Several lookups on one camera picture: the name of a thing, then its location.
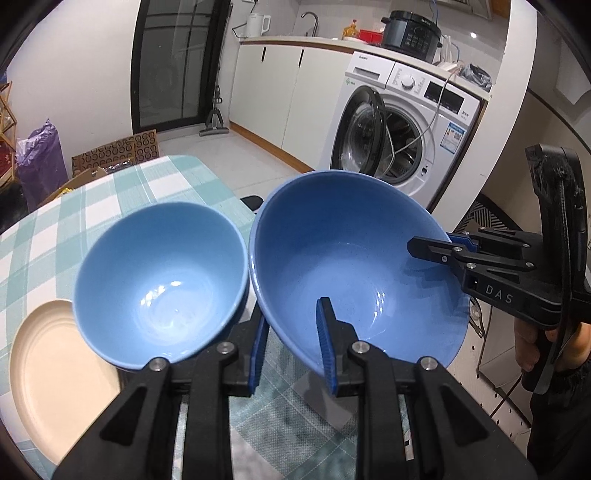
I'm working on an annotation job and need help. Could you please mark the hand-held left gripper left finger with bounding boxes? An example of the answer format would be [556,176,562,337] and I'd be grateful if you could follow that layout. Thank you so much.
[53,316,271,480]

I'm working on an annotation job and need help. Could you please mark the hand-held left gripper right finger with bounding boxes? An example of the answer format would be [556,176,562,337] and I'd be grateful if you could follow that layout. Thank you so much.
[315,298,539,480]

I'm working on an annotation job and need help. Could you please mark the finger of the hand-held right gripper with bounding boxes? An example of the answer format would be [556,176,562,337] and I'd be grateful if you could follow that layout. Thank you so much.
[448,228,539,253]
[407,236,539,278]

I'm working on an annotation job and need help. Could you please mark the large blue bowl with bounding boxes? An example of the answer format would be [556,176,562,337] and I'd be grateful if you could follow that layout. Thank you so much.
[248,170,472,384]

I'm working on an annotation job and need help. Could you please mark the cream plate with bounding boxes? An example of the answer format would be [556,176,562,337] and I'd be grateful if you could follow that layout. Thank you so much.
[9,299,122,465]

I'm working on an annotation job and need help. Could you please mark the person's right hand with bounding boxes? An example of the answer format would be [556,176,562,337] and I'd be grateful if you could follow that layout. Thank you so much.
[514,318,591,374]

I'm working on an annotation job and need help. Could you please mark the white washing machine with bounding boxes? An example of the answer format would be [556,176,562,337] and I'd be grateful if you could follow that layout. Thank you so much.
[329,51,486,209]

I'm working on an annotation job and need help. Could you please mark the black white patterned rug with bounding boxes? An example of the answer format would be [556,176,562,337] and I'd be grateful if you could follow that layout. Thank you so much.
[454,194,544,445]

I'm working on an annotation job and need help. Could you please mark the person's dark clothing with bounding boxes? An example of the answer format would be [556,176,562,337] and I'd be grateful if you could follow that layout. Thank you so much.
[526,369,591,480]

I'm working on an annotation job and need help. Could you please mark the dark plastic bag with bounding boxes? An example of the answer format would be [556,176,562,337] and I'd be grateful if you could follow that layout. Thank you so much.
[462,62,494,92]

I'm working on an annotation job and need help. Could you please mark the black pressure cooker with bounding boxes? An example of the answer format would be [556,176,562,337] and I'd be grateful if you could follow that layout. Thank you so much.
[380,10,443,64]

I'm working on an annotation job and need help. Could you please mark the teal checked tablecloth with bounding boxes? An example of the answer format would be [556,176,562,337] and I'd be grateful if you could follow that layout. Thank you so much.
[0,154,462,480]

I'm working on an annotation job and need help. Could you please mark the white base cabinets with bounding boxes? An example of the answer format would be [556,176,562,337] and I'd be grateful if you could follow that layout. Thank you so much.
[229,39,357,169]

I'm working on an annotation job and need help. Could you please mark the grey floor mop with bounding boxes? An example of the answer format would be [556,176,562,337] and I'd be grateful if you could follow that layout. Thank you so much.
[199,85,230,137]

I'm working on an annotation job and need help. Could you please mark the circle patterned cardboard box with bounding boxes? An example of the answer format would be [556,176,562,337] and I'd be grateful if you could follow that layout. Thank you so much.
[71,129,163,179]

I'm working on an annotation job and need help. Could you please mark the plain brown cardboard box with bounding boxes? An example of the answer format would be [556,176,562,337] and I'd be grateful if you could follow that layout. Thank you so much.
[39,167,110,206]

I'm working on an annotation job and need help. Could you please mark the purple plastic bag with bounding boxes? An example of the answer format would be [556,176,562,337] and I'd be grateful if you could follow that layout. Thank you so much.
[16,119,69,209]

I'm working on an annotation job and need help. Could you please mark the white electric kettle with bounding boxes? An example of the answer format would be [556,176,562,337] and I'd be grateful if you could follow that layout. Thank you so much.
[246,12,271,39]

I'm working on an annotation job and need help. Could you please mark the black glass door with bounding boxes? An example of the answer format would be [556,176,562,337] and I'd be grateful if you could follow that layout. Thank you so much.
[130,0,232,136]

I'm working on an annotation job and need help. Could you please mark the wooden shoe rack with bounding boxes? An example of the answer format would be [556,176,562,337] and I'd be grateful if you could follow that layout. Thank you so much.
[0,71,20,186]

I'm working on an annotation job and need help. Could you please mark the blue cable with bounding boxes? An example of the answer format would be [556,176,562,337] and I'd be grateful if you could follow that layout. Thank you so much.
[428,0,463,62]

